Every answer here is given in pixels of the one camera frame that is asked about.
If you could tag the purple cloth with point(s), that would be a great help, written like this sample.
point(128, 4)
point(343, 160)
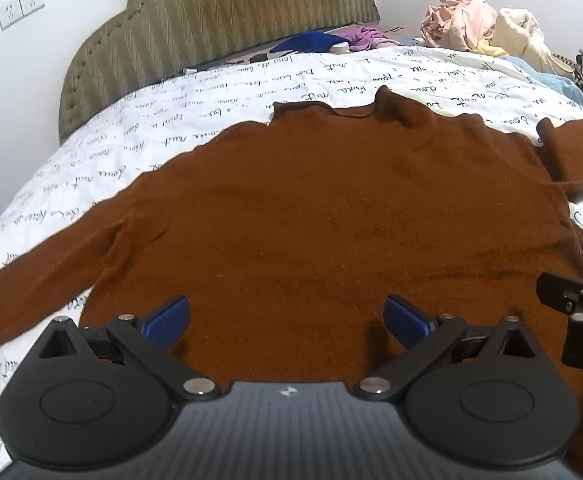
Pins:
point(366, 37)

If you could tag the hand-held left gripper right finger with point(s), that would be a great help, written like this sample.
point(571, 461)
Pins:
point(405, 317)

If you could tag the light blue cloth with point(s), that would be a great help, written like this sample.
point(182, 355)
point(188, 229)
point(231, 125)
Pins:
point(556, 82)

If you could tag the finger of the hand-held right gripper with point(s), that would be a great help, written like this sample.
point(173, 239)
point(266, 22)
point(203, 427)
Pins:
point(554, 291)

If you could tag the white script-printed bed sheet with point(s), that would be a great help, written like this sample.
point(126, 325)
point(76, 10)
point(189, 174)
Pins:
point(181, 110)

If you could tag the white wall socket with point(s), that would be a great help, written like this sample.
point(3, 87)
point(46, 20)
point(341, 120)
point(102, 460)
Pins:
point(9, 14)
point(31, 2)

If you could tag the dark blue cloth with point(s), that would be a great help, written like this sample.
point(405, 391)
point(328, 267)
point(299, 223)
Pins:
point(306, 42)

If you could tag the brown knit sweater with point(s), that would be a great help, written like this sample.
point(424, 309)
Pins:
point(321, 210)

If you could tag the olive padded headboard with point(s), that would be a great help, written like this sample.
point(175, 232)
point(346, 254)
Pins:
point(221, 5)

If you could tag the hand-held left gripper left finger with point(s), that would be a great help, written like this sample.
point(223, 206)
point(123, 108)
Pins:
point(171, 317)

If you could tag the cream crumpled clothes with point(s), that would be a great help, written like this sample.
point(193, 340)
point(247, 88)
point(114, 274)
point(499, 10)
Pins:
point(521, 35)

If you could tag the pink crumpled clothes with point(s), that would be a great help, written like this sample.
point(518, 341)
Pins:
point(459, 20)

